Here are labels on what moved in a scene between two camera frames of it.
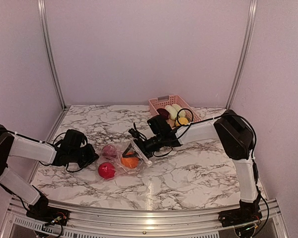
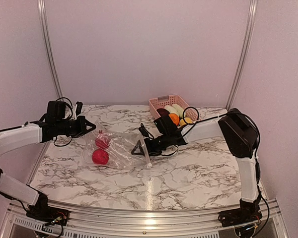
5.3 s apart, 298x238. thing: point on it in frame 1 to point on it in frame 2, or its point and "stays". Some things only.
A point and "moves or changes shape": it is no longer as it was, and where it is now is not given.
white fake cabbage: x=172 y=112 stays
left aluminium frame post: x=42 y=8 stays
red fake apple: x=107 y=170 to x=100 y=156
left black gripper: x=91 y=157 to x=81 y=122
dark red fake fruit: x=109 y=150 to x=102 y=141
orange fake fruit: x=130 y=162 to x=175 y=118
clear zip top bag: x=120 y=159 moves or changes shape
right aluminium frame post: x=252 y=14 stays
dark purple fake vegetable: x=163 y=113 stays
